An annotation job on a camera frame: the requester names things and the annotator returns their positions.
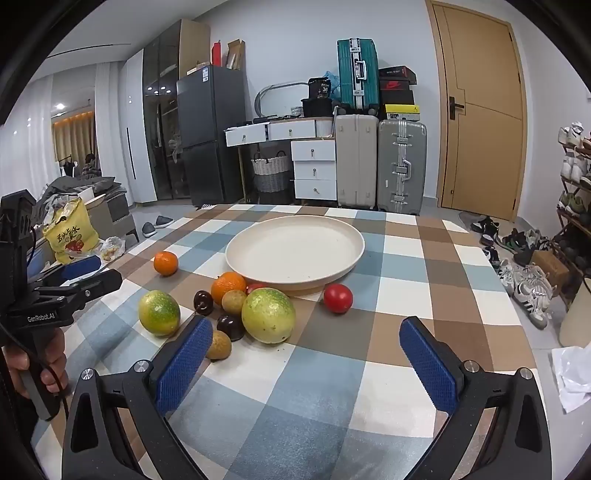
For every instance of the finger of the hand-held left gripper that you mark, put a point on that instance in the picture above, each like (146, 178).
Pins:
(81, 268)
(99, 282)

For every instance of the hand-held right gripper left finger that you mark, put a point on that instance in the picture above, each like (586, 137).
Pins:
(184, 364)

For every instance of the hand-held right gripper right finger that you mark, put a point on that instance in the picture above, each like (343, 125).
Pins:
(429, 364)

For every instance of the yellow-green pear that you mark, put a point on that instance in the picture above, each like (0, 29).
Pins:
(158, 313)

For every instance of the dark cherry with stem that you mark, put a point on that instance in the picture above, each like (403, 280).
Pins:
(203, 303)

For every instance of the orange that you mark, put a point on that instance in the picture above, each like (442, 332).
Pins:
(166, 263)
(226, 286)

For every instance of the large green pear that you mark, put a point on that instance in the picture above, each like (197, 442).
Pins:
(268, 316)

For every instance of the red apple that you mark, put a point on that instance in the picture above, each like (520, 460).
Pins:
(253, 289)

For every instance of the red tomato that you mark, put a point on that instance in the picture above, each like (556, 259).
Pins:
(338, 298)

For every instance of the cream round plate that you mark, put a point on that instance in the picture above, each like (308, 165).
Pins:
(295, 249)

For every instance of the person's left hand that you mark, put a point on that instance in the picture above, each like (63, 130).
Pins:
(55, 355)

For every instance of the yellow snack bag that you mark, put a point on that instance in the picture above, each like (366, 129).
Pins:
(69, 235)

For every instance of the clear plastic snack bag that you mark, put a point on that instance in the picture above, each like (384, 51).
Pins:
(112, 249)

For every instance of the checked tablecloth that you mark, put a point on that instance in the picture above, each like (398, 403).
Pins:
(369, 369)

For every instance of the grey slipper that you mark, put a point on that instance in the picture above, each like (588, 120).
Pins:
(164, 222)
(148, 229)

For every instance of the pile of dark clothes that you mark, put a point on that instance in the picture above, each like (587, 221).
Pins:
(69, 187)

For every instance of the many assorted shoes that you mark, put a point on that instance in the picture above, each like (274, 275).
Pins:
(526, 286)

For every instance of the beige curtain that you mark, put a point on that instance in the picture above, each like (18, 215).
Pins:
(71, 138)

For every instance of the white wardrobe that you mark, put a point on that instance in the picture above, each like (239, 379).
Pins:
(138, 138)

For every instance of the white plastic bag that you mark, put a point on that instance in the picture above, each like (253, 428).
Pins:
(575, 378)

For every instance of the glass-door cabinet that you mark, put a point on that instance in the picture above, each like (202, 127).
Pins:
(159, 138)

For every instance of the brown box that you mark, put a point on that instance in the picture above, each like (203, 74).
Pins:
(550, 268)

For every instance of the dark grey refrigerator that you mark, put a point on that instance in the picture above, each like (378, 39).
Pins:
(207, 138)

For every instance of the silver suitcase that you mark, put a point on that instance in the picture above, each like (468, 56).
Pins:
(401, 166)

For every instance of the wooden shoe rack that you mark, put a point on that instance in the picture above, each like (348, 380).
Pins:
(570, 221)

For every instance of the woven laundry basket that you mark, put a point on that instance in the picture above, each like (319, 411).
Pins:
(270, 171)

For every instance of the beige suitcase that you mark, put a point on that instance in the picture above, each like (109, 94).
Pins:
(356, 161)

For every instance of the white drawer dresser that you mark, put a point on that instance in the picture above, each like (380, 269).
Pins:
(314, 170)

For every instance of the wooden door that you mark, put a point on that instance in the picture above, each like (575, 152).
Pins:
(480, 138)

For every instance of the yellow black shoebox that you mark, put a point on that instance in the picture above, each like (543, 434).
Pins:
(401, 113)

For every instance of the red box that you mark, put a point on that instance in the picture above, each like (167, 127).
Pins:
(216, 53)

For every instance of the white ribbed bin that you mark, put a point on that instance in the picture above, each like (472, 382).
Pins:
(324, 129)

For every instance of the tall cardboard box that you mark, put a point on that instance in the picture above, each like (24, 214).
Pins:
(235, 55)

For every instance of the black container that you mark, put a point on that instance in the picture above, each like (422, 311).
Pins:
(316, 108)

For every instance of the red shoebox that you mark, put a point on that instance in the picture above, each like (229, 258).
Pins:
(392, 84)

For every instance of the black red-edged shoebox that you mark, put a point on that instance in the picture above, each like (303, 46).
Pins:
(392, 72)

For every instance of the black paper bag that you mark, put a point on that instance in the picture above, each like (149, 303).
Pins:
(321, 87)

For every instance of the blue plastic bag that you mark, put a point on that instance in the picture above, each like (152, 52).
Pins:
(333, 83)

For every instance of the teal suitcase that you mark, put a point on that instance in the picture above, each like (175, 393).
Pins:
(358, 74)

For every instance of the oval mirror frame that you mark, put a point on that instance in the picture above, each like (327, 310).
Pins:
(265, 92)

